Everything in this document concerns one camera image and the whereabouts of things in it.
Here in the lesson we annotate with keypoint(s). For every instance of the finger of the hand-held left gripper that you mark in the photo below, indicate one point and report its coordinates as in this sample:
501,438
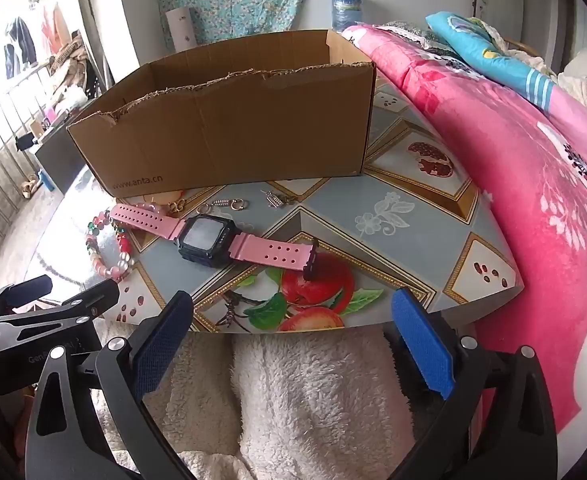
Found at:
90,297
25,291

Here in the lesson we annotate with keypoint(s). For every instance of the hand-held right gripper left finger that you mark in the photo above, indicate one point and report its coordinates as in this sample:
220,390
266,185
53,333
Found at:
161,347

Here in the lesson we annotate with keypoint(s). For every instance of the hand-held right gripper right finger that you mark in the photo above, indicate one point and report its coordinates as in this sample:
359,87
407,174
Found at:
423,347

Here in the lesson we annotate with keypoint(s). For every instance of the silver spring charm with pin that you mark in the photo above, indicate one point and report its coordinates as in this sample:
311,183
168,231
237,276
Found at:
273,199

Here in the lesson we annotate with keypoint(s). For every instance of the small silver clasp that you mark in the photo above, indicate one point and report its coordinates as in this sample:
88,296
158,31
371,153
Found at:
289,201

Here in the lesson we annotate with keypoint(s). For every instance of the brown cardboard box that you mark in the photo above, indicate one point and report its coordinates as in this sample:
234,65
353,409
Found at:
233,125

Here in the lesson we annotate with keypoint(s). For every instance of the fruit print tablecloth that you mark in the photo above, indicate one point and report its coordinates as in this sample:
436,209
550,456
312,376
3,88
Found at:
388,240

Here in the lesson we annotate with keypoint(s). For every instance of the grey cabinet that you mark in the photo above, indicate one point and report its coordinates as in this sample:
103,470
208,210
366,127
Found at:
65,162

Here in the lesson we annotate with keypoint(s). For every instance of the white fleece cloth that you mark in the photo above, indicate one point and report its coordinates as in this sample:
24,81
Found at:
298,400

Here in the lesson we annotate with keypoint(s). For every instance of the metal window railing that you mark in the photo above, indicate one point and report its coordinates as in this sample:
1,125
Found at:
3,125

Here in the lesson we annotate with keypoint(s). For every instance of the pink floral quilt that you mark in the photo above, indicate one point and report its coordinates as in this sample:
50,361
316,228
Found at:
523,160

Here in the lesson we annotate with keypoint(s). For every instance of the heap of mixed clothes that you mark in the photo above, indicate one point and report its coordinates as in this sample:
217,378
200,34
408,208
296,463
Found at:
75,67

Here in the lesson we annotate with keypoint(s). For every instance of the dark hanging jacket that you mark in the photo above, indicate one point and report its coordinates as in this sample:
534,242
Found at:
19,45

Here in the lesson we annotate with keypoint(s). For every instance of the pink hanging garment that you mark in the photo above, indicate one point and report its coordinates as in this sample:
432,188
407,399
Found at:
53,27

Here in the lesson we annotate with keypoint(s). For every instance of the white paper roll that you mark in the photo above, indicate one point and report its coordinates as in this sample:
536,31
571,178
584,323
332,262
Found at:
181,30

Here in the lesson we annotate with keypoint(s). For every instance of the cyan printed blanket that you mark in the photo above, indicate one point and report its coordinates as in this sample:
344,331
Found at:
473,45

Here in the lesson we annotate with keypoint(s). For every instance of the cream clothes pile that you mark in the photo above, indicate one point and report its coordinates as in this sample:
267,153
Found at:
586,80

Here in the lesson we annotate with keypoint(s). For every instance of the grey lace cloth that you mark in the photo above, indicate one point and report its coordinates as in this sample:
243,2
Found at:
413,32

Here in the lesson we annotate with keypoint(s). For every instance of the blue water jug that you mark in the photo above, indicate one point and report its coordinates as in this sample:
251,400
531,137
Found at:
346,10

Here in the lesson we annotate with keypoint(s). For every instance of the white wardrobe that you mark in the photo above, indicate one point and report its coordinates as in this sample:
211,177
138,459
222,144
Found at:
551,15

